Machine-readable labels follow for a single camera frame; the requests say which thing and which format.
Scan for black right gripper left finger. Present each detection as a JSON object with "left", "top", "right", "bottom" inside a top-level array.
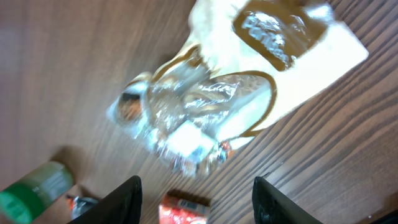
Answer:
[{"left": 68, "top": 175, "right": 143, "bottom": 224}]

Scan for beige snack bag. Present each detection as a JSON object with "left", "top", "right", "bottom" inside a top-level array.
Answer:
[{"left": 108, "top": 0, "right": 369, "bottom": 178}]

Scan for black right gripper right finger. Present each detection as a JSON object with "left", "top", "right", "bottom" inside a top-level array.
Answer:
[{"left": 252, "top": 177, "right": 322, "bottom": 224}]

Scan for red tissue pack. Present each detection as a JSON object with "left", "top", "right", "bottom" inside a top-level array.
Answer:
[{"left": 159, "top": 189, "right": 211, "bottom": 224}]

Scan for red black snack pouch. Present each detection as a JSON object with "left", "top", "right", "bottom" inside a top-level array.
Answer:
[{"left": 66, "top": 195, "right": 98, "bottom": 220}]

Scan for green lid jar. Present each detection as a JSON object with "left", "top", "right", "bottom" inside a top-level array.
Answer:
[{"left": 1, "top": 161, "right": 75, "bottom": 223}]

